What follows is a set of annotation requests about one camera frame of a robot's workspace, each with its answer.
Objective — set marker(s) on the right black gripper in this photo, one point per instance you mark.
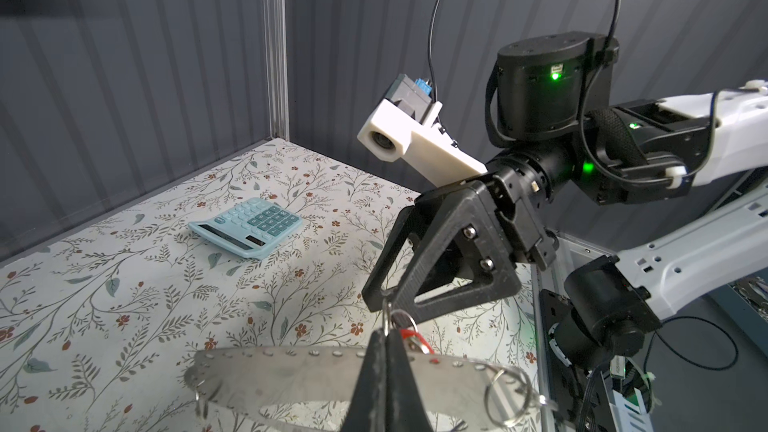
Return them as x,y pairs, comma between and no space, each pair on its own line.
461,255

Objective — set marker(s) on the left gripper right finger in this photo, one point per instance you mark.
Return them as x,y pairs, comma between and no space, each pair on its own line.
404,407

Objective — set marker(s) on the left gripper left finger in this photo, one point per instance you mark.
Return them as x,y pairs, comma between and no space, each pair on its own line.
367,410

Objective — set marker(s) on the red key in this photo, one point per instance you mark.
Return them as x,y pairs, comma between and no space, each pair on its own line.
415,341

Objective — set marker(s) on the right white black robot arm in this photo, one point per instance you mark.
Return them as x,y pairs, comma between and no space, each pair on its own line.
547,111

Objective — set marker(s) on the light blue calculator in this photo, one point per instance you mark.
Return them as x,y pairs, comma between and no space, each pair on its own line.
252,229

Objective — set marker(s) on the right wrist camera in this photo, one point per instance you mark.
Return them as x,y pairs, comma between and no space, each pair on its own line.
404,126

